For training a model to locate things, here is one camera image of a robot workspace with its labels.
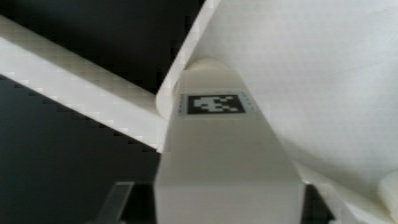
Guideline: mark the white desk top tray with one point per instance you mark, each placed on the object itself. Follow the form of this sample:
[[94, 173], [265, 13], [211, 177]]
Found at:
[[311, 49]]

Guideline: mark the white front obstacle bar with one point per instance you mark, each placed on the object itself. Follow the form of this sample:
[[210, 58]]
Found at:
[[62, 76]]

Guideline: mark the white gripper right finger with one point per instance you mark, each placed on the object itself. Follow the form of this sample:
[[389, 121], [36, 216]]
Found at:
[[316, 213]]

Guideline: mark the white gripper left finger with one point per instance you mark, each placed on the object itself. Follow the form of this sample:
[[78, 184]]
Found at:
[[114, 205]]

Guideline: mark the white leg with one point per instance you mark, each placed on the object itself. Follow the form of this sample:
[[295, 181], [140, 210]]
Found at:
[[226, 181]]

